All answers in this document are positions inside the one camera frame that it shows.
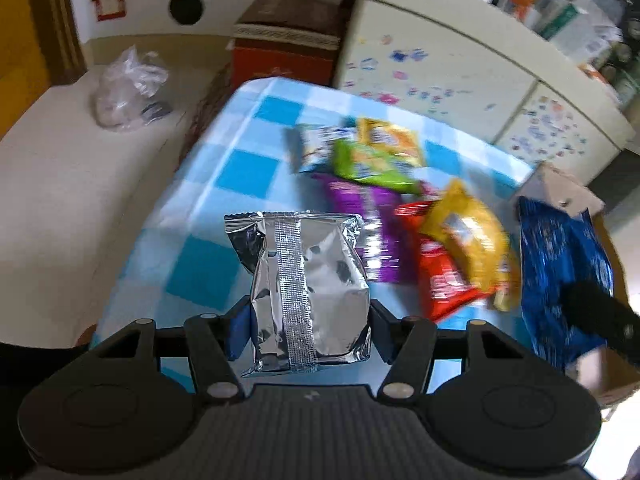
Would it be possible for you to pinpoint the silver foil snack bag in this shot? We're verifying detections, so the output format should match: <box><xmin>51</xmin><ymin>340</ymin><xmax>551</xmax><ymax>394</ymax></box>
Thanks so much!
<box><xmin>224</xmin><ymin>211</ymin><xmax>372</xmax><ymax>374</ymax></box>

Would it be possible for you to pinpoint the red brown gift box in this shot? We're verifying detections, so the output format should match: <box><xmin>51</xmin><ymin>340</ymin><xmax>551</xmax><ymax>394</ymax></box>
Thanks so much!
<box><xmin>231</xmin><ymin>0</ymin><xmax>346</xmax><ymax>88</ymax></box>

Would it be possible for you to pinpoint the clear plastic bag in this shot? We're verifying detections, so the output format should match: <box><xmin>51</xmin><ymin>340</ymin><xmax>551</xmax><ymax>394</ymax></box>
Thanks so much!
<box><xmin>92</xmin><ymin>46</ymin><xmax>172</xmax><ymax>131</ymax></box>

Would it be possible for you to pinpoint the red house wall switch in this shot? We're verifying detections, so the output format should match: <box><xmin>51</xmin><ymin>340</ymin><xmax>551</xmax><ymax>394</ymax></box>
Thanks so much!
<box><xmin>91</xmin><ymin>0</ymin><xmax>127</xmax><ymax>22</ymax></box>

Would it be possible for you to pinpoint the white America snack bag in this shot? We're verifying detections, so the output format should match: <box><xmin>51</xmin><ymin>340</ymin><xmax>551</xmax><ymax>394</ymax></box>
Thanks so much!
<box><xmin>285</xmin><ymin>124</ymin><xmax>357</xmax><ymax>172</ymax></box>

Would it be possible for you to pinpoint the wooden door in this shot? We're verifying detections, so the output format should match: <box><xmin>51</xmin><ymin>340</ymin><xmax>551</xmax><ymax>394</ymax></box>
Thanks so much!
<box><xmin>0</xmin><ymin>0</ymin><xmax>87</xmax><ymax>134</ymax></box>

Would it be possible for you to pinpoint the yellow waffle snack bag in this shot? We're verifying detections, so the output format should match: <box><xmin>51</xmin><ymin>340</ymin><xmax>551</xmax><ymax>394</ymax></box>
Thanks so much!
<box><xmin>419</xmin><ymin>179</ymin><xmax>521</xmax><ymax>312</ymax></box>

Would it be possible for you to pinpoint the cream sticker cabinet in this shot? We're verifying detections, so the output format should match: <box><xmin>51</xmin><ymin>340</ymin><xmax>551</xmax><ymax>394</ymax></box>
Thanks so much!
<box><xmin>335</xmin><ymin>0</ymin><xmax>636</xmax><ymax>183</ymax></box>

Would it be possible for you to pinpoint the purple snack bag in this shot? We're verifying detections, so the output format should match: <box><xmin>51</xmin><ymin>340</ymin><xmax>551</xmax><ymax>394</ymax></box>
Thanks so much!
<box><xmin>314</xmin><ymin>174</ymin><xmax>414</xmax><ymax>284</ymax></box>

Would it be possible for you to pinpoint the small yellow snack bag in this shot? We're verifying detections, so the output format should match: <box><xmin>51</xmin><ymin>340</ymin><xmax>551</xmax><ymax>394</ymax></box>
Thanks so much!
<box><xmin>356</xmin><ymin>117</ymin><xmax>425</xmax><ymax>167</ymax></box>

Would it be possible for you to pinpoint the dark blue snack bag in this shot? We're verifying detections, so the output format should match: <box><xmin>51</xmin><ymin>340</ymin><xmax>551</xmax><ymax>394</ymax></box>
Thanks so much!
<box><xmin>516</xmin><ymin>196</ymin><xmax>614</xmax><ymax>372</ymax></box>

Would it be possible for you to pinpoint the cardboard box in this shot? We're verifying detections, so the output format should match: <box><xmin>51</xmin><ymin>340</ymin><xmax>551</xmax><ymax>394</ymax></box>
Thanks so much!
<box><xmin>510</xmin><ymin>162</ymin><xmax>639</xmax><ymax>408</ymax></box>

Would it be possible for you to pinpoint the red snack bag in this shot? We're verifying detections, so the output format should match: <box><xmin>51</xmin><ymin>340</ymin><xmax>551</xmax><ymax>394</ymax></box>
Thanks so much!
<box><xmin>394</xmin><ymin>200</ymin><xmax>490</xmax><ymax>322</ymax></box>

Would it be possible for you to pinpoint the green snack bag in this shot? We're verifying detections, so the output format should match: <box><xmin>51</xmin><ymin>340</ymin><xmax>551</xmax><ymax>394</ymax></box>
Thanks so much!
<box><xmin>332</xmin><ymin>139</ymin><xmax>422</xmax><ymax>195</ymax></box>

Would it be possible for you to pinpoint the blue checkered tablecloth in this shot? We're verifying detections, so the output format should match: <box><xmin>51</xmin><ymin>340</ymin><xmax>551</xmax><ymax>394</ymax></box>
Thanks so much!
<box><xmin>94</xmin><ymin>78</ymin><xmax>530</xmax><ymax>342</ymax></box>

